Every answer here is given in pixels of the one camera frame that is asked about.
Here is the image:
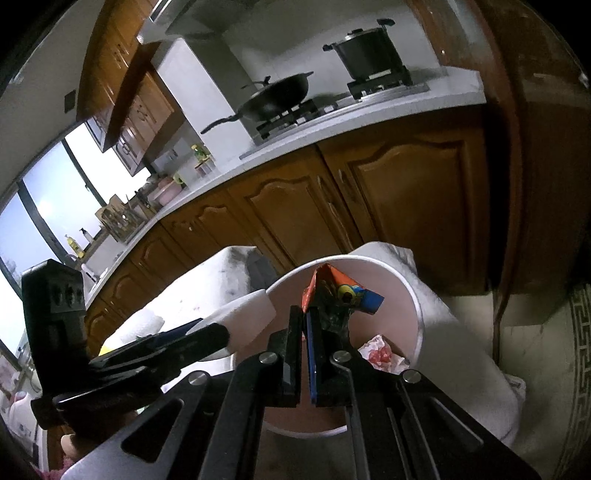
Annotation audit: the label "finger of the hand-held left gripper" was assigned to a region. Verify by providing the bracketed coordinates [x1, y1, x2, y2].
[90, 323, 230, 370]
[136, 323, 206, 341]

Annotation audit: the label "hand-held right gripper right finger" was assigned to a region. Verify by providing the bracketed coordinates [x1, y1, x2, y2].
[305, 307, 543, 480]

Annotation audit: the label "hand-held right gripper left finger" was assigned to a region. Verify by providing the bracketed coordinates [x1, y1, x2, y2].
[60, 305, 303, 480]

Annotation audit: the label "orange and blue snack wrapper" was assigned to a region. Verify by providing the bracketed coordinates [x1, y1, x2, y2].
[301, 264, 385, 342]

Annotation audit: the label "white rimmed pink trash bin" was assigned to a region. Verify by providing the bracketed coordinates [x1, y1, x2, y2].
[265, 255, 424, 437]

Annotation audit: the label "white dotted tablecloth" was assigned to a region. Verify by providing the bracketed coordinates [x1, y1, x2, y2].
[99, 246, 278, 365]

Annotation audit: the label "white stool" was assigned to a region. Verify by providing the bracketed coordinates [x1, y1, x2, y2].
[203, 290, 276, 361]

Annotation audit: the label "red and white crumpled wrapper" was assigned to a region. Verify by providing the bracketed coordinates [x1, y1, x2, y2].
[358, 335, 409, 372]

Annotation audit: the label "kitchen window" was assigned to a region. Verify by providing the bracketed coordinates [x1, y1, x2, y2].
[0, 122, 153, 370]

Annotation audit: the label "pink basin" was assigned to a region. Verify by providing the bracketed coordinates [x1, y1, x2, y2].
[154, 178, 183, 206]

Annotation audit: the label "white cloth cover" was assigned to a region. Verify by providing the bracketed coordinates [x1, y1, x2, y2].
[351, 242, 527, 446]

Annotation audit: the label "wooden base cabinets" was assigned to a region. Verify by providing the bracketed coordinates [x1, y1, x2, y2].
[83, 108, 490, 356]

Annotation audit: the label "gas stove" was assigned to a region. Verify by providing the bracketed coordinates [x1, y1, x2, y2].
[239, 65, 430, 160]

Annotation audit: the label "black wok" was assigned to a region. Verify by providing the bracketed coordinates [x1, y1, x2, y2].
[200, 71, 315, 136]

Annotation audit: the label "white kitchen countertop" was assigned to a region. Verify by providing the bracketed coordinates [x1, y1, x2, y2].
[83, 76, 488, 305]

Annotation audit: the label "tall wooden glass door cabinet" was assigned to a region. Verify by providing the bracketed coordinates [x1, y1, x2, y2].
[406, 0, 587, 296]

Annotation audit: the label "steel range hood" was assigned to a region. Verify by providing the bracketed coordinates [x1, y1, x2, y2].
[150, 0, 259, 42]

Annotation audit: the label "black stockpot with lid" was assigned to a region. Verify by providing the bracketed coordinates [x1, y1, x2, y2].
[323, 18, 407, 80]

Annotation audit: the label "wooden wall cabinets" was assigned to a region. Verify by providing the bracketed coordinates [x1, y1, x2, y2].
[76, 0, 185, 176]

